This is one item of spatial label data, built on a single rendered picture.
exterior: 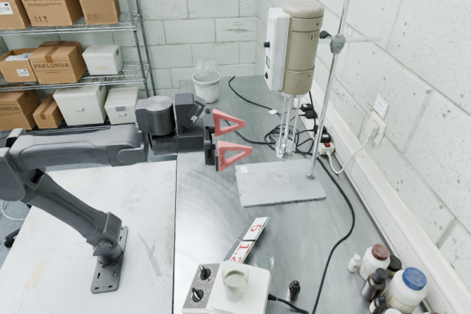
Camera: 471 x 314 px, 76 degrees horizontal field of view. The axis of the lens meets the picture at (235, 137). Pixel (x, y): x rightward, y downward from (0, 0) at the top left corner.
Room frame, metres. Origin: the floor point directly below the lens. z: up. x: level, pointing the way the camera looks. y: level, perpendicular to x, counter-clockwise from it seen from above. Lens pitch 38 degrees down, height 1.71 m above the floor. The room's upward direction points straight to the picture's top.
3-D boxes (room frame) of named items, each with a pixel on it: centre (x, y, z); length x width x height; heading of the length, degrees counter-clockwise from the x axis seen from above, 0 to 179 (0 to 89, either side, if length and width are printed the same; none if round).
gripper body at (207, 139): (0.52, 0.09, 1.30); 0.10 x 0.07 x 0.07; 8
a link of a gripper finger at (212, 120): (0.56, 0.02, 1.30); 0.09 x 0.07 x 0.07; 98
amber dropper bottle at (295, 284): (0.37, -0.15, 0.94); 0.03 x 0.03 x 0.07
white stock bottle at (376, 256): (0.44, -0.37, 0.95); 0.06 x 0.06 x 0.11
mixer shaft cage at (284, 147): (0.78, -0.17, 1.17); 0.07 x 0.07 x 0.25
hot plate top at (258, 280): (0.35, -0.01, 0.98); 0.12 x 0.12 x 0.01; 75
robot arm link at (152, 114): (0.51, 0.18, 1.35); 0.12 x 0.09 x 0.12; 98
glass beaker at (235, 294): (0.35, 0.00, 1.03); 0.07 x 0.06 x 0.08; 166
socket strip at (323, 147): (1.13, -0.34, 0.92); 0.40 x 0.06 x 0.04; 8
